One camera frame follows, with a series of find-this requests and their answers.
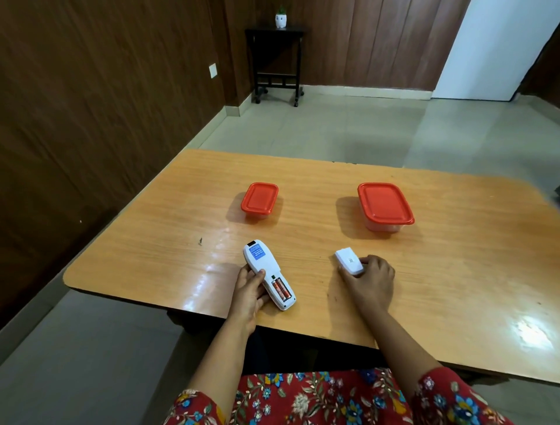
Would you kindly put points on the person's right forearm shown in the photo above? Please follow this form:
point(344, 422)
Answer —
point(400, 346)

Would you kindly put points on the person's right hand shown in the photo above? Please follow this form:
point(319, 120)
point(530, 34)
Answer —
point(372, 284)

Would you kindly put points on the black wooden side table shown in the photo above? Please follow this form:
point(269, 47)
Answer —
point(274, 35)

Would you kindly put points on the small red-lidded plastic container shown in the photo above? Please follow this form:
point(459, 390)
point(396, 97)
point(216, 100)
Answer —
point(260, 198)

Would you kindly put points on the large red-lidded plastic container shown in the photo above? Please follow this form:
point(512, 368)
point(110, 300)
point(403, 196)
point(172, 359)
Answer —
point(384, 205)

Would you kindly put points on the white remote control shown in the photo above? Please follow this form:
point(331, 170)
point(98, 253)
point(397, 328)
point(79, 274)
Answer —
point(261, 262)

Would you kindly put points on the white wall socket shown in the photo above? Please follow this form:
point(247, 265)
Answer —
point(213, 70)

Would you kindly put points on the red floral garment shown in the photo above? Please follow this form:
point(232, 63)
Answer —
point(319, 400)

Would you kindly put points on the white battery cover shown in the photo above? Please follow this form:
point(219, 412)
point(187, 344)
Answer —
point(348, 259)

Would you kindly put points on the orange battery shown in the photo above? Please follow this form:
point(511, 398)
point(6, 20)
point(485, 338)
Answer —
point(285, 289)
point(279, 292)

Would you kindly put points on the person's left thumb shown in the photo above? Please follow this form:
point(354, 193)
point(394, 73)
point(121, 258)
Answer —
point(259, 276)

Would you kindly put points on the white door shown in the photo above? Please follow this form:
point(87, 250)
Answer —
point(485, 48)

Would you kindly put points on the person's right thumb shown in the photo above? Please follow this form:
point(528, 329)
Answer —
point(347, 276)

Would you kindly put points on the person's left forearm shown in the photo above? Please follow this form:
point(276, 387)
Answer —
point(223, 363)

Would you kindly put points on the white owl plant pot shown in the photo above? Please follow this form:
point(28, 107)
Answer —
point(281, 20)

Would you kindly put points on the person's left hand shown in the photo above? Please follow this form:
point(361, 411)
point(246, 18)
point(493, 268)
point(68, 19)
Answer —
point(245, 293)

